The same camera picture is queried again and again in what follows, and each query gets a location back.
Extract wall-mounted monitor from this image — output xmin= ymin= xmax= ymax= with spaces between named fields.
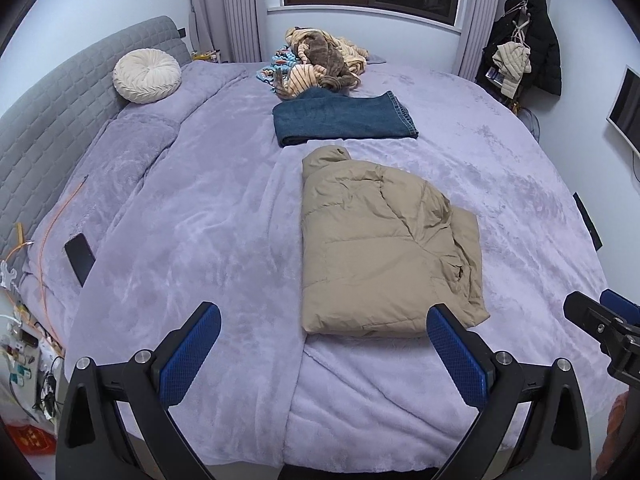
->
xmin=606 ymin=65 xmax=640 ymax=153

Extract round cream pillow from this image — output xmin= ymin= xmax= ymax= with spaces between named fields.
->
xmin=112 ymin=48 xmax=182 ymax=105

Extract black cable tangle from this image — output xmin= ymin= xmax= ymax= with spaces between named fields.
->
xmin=37 ymin=355 xmax=64 ymax=418

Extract black hanging coat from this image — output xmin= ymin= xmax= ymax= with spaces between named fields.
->
xmin=475 ymin=0 xmax=563 ymax=97

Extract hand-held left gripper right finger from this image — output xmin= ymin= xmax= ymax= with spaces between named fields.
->
xmin=425 ymin=303 xmax=592 ymax=480

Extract purple fleece blanket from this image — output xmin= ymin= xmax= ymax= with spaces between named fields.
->
xmin=20 ymin=57 xmax=623 ymax=476

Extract brown plush garment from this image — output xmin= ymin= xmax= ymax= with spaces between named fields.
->
xmin=297 ymin=30 xmax=361 ymax=90

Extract pile of striped clothes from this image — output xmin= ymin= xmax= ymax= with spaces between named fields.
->
xmin=272 ymin=26 xmax=371 ymax=98

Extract khaki puffer jacket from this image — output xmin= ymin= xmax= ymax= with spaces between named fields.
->
xmin=300 ymin=145 xmax=491 ymax=338

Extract black rectangular object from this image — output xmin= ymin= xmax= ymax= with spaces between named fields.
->
xmin=572 ymin=192 xmax=601 ymax=251

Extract black smartphone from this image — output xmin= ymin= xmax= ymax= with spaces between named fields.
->
xmin=64 ymin=234 xmax=97 ymax=288

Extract orange cable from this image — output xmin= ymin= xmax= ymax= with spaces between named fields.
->
xmin=37 ymin=176 xmax=90 ymax=341

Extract white power strip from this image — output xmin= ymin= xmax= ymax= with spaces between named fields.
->
xmin=0 ymin=305 xmax=43 ymax=376

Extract grey curtain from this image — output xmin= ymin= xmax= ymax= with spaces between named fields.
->
xmin=186 ymin=0 xmax=263 ymax=63
xmin=455 ymin=0 xmax=526 ymax=81

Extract colourful printed cloth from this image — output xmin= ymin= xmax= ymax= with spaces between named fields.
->
xmin=256 ymin=46 xmax=301 ymax=93

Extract red floor mat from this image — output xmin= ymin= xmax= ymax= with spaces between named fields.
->
xmin=10 ymin=425 xmax=57 ymax=457

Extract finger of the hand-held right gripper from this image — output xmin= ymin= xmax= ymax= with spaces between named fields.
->
xmin=563 ymin=290 xmax=640 ymax=387
xmin=599 ymin=288 xmax=640 ymax=324

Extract beige hanging puffer vest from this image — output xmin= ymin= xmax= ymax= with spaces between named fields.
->
xmin=491 ymin=41 xmax=532 ymax=98

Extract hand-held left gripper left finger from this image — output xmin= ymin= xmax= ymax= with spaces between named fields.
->
xmin=56 ymin=301 xmax=222 ymax=480

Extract person's orange patterned clothing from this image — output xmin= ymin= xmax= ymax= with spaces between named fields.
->
xmin=597 ymin=390 xmax=632 ymax=480

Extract folded blue jeans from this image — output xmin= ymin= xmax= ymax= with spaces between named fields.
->
xmin=272 ymin=87 xmax=420 ymax=148

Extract grey quilted headboard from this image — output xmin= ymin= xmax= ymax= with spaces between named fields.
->
xmin=0 ymin=16 xmax=190 ymax=261

